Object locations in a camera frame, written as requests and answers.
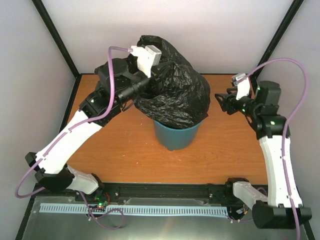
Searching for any black plastic trash bag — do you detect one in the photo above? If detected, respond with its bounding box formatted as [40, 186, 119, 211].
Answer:
[134, 35, 211, 129]

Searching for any teal plastic trash bin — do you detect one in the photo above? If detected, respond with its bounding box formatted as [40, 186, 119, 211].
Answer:
[153, 121, 202, 151]

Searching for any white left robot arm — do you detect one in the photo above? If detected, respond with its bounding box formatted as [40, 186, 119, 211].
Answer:
[25, 54, 160, 202]

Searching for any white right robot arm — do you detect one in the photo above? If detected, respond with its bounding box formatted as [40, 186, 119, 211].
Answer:
[214, 81, 312, 229]

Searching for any green lit circuit board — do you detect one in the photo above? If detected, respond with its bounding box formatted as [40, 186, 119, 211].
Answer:
[95, 192, 111, 208]

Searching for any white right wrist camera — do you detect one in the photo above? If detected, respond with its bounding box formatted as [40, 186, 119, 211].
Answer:
[231, 73, 251, 100]

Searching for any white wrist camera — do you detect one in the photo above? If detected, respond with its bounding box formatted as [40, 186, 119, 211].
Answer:
[231, 73, 251, 100]
[130, 45, 162, 78]

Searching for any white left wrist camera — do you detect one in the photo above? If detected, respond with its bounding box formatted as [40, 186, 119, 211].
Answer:
[130, 45, 162, 78]

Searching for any black right frame post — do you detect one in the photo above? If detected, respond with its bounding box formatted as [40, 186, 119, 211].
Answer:
[257, 0, 304, 66]

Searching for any black frame post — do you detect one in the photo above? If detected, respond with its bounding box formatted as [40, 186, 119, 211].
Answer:
[31, 0, 81, 79]
[257, 0, 304, 66]

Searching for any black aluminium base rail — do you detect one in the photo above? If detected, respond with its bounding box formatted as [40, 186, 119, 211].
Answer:
[34, 181, 271, 208]

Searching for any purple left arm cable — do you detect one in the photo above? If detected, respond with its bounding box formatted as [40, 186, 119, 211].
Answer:
[15, 46, 133, 199]

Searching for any black left frame post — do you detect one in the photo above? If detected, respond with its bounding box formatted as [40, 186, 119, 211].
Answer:
[31, 0, 81, 79]

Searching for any light blue slotted cable duct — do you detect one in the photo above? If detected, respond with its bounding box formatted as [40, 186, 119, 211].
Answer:
[38, 203, 228, 218]

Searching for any purple loose base cable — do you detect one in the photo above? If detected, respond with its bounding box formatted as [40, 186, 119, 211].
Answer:
[79, 192, 126, 231]

